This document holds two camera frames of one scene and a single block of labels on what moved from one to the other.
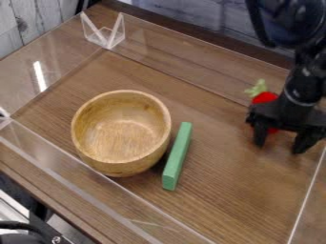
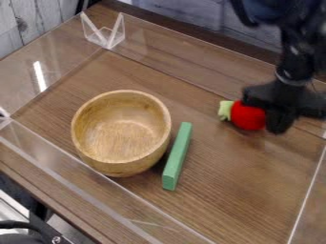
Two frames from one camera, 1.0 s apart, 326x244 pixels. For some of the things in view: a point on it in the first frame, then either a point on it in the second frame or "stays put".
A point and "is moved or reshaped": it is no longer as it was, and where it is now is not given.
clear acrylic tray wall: x=134 y=109 stays put
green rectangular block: x=173 y=170 stays put
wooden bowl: x=122 y=129 stays put
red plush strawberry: x=262 y=96 is moved or reshaped
